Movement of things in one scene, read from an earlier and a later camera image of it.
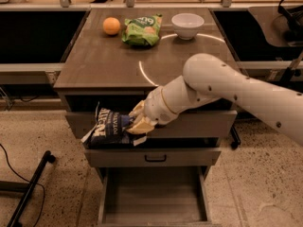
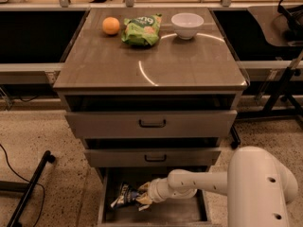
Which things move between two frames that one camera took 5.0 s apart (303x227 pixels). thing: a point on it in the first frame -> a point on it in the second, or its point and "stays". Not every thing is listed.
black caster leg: x=236 y=139 stays
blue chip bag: x=111 y=130 -> x=126 y=196
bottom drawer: x=159 y=196 stays
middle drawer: x=153 y=157 stays
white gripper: x=156 y=107 -> x=153 y=191
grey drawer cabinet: x=116 y=56 stays
